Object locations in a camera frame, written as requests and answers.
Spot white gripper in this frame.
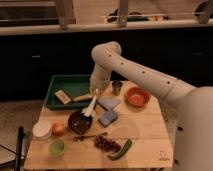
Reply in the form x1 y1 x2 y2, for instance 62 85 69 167
89 76 110 97

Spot white black dish brush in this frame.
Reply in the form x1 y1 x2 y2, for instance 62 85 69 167
82 89 98 117

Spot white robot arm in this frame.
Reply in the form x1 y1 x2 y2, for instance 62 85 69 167
90 42 213 171

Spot orange bowl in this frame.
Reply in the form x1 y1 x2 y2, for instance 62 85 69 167
125 87 150 107

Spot purple bowl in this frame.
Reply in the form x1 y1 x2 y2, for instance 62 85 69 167
68 111 93 135

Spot white bowl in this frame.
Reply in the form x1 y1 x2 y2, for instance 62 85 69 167
33 120 52 139

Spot metal cup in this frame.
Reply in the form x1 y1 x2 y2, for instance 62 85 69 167
112 80 123 96

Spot green plastic tray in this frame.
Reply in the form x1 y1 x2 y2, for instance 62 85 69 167
44 75 90 110

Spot grey blue cloth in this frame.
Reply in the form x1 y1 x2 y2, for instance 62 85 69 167
98 98 121 110

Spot blue sponge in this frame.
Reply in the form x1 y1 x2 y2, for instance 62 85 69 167
99 110 118 127

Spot wooden folding table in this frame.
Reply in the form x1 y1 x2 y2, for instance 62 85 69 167
23 80 174 170

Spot metal spoon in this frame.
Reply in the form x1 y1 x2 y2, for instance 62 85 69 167
73 132 108 141

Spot bunch of red grapes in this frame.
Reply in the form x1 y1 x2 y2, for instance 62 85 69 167
94 136 121 153

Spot orange fruit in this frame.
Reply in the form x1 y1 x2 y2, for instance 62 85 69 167
52 122 65 136

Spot green okra pod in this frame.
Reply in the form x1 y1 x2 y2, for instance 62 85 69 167
107 139 133 161

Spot green cup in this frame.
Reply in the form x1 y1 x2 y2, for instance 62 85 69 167
48 139 65 156

